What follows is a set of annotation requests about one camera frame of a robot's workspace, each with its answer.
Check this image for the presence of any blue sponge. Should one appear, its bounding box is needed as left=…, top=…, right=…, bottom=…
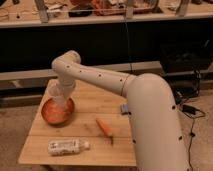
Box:
left=120, top=104, right=128, bottom=115

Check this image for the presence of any black cable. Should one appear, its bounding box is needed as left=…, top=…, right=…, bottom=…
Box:
left=179, top=106, right=207, bottom=171

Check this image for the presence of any wooden workbench shelf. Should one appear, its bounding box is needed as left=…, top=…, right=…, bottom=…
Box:
left=0, top=0, right=213, bottom=28

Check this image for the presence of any wooden table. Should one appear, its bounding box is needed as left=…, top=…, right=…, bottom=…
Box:
left=19, top=81, right=136, bottom=167

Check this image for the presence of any white plastic bottle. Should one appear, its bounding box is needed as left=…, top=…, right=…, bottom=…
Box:
left=48, top=139, right=90, bottom=156

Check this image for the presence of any translucent white cup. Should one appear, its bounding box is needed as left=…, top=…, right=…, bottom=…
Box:
left=48, top=84, right=66, bottom=109

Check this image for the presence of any orange ceramic bowl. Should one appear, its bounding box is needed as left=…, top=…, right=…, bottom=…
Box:
left=41, top=98, right=75, bottom=125

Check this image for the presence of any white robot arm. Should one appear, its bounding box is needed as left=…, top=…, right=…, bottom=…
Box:
left=52, top=51, right=190, bottom=171

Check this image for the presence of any black power adapter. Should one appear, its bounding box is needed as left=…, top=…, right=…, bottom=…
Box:
left=182, top=105, right=196, bottom=115

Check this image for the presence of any orange carrot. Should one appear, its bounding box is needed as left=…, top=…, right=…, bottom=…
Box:
left=96, top=118, right=113, bottom=137

